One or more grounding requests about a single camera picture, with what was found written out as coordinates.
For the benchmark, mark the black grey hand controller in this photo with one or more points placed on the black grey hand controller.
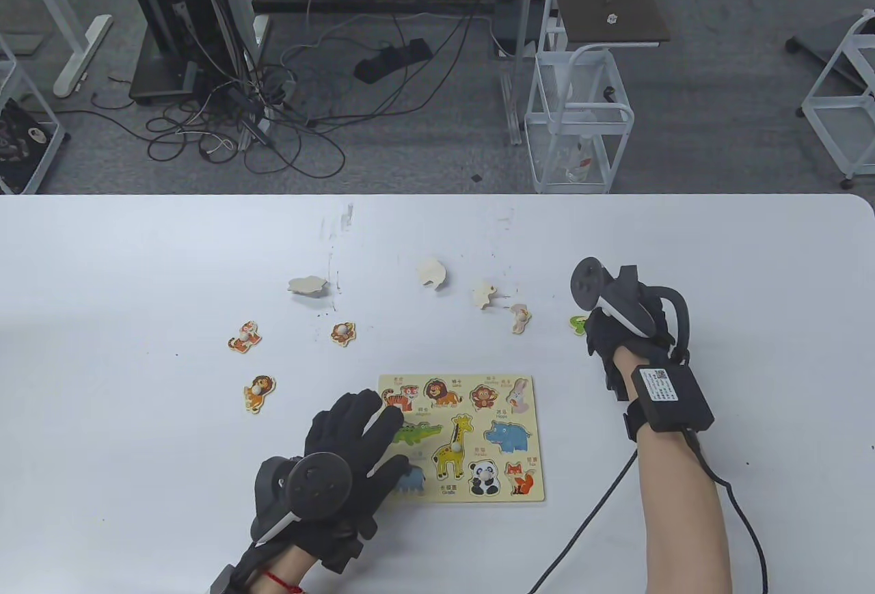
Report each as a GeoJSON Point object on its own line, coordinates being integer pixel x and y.
{"type": "Point", "coordinates": [588, 283]}
{"type": "Point", "coordinates": [319, 484]}

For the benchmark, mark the person's left hand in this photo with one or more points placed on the person's left hand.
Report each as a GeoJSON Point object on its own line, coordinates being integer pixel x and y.
{"type": "Point", "coordinates": [348, 420]}

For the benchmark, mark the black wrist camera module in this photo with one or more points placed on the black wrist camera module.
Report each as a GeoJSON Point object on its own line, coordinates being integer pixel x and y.
{"type": "Point", "coordinates": [342, 556]}

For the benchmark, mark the dark patterned bag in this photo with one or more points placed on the dark patterned bag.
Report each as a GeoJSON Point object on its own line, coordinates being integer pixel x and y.
{"type": "Point", "coordinates": [17, 150]}

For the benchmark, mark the black power strip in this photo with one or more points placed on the black power strip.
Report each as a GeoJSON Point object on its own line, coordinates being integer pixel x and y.
{"type": "Point", "coordinates": [389, 61]}

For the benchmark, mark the black chair leg with caster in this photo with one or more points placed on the black chair leg with caster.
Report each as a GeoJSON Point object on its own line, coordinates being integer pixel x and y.
{"type": "Point", "coordinates": [793, 44]}

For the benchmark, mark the green crocodile puzzle piece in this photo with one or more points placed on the green crocodile puzzle piece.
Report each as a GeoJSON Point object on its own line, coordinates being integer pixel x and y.
{"type": "Point", "coordinates": [577, 326]}

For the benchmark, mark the tiger puzzle piece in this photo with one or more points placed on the tiger puzzle piece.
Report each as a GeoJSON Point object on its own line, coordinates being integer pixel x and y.
{"type": "Point", "coordinates": [244, 338]}

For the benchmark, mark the fox puzzle piece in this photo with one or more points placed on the fox puzzle piece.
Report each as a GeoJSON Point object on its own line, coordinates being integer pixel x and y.
{"type": "Point", "coordinates": [484, 294]}

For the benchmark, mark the black forearm box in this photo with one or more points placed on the black forearm box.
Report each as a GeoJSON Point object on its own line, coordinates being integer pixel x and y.
{"type": "Point", "coordinates": [673, 396]}
{"type": "Point", "coordinates": [222, 584]}

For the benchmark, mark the white power strip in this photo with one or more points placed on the white power strip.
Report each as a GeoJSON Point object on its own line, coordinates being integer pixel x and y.
{"type": "Point", "coordinates": [254, 130]}

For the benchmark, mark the plain wooden puzzle piece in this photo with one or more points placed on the plain wooden puzzle piece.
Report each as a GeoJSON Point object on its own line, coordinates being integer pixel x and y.
{"type": "Point", "coordinates": [306, 286]}
{"type": "Point", "coordinates": [431, 271]}

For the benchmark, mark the white metal trolley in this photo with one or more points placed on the white metal trolley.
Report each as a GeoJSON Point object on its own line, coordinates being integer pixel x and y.
{"type": "Point", "coordinates": [865, 21]}
{"type": "Point", "coordinates": [547, 121]}
{"type": "Point", "coordinates": [60, 136]}

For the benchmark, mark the person's right hand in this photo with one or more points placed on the person's right hand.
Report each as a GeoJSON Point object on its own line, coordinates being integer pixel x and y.
{"type": "Point", "coordinates": [615, 344]}

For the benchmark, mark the wooden animal puzzle frame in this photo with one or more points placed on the wooden animal puzzle frame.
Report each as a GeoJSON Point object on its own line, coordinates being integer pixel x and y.
{"type": "Point", "coordinates": [478, 443]}

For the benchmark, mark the person's left forearm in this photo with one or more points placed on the person's left forearm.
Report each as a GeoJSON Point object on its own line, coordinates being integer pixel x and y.
{"type": "Point", "coordinates": [297, 563]}

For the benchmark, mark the lion puzzle piece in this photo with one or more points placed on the lion puzzle piece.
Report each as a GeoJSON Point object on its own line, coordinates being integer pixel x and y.
{"type": "Point", "coordinates": [258, 394]}

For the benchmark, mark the monkey puzzle piece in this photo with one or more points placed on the monkey puzzle piece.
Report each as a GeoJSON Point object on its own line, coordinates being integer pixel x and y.
{"type": "Point", "coordinates": [343, 334]}

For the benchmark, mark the rabbit puzzle piece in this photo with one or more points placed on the rabbit puzzle piece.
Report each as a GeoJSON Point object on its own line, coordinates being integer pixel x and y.
{"type": "Point", "coordinates": [519, 319]}

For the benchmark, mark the person's right forearm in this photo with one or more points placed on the person's right forearm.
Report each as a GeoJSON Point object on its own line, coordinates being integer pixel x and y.
{"type": "Point", "coordinates": [683, 519]}

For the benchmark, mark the giraffe puzzle piece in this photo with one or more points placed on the giraffe puzzle piece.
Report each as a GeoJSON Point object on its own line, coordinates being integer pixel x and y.
{"type": "Point", "coordinates": [451, 450]}

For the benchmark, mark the clear spray bottle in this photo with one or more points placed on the clear spray bottle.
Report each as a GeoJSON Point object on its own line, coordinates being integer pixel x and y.
{"type": "Point", "coordinates": [581, 160]}

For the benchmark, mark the panda puzzle piece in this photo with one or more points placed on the panda puzzle piece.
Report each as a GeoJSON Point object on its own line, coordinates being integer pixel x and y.
{"type": "Point", "coordinates": [484, 478]}

